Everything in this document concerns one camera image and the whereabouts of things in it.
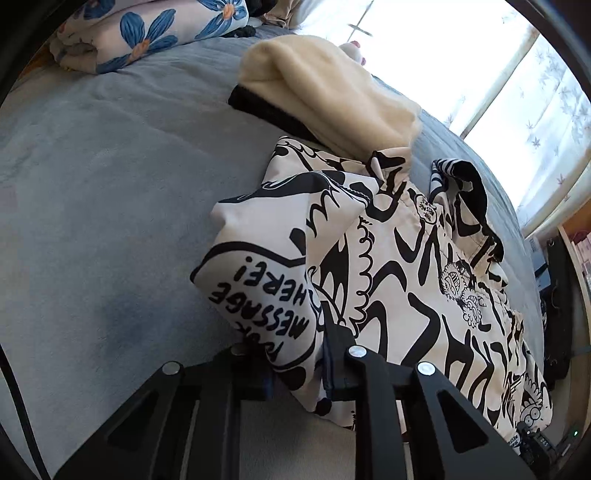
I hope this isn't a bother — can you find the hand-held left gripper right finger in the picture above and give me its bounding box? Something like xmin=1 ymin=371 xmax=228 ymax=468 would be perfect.
xmin=322 ymin=323 xmax=539 ymax=480

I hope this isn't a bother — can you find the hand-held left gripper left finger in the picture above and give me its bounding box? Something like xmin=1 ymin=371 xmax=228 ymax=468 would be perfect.
xmin=53 ymin=344 xmax=278 ymax=480

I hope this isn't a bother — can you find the black and white printed jacket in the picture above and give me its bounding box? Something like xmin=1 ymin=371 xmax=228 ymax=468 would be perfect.
xmin=189 ymin=135 xmax=555 ymax=446

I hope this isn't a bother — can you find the black furniture piece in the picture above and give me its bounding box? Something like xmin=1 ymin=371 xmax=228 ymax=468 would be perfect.
xmin=531 ymin=233 xmax=583 ymax=384

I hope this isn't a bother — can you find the wooden bookshelf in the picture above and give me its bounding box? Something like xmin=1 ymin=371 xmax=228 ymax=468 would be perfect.
xmin=556 ymin=220 xmax=591 ymax=305

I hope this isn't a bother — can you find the grey bed blanket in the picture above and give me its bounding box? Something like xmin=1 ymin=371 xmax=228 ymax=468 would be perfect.
xmin=0 ymin=25 xmax=546 ymax=480

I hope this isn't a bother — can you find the cream fleece garment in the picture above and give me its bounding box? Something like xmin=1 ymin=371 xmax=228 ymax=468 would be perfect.
xmin=235 ymin=36 xmax=422 ymax=158

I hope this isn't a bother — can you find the white and pink plush toy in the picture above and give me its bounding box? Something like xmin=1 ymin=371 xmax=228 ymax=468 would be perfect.
xmin=339 ymin=41 xmax=368 ymax=65

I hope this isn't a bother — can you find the sheer white flowered curtain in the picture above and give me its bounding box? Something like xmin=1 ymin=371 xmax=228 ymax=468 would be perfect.
xmin=295 ymin=0 xmax=591 ymax=232

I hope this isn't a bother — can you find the dark cloth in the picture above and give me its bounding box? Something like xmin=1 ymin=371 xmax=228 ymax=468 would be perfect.
xmin=235 ymin=0 xmax=278 ymax=38

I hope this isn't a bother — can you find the metal window rod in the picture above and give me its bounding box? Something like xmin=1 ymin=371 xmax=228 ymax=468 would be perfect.
xmin=348 ymin=2 xmax=375 ymax=40

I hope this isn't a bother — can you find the blue floral quilt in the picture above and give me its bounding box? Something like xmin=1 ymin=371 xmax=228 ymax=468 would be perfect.
xmin=48 ymin=0 xmax=252 ymax=75

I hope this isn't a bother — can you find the beige curtain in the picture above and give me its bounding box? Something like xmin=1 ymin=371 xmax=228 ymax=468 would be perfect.
xmin=262 ymin=0 xmax=308 ymax=27

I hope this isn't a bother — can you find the black cable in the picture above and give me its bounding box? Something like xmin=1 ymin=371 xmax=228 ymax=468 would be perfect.
xmin=0 ymin=344 xmax=51 ymax=480

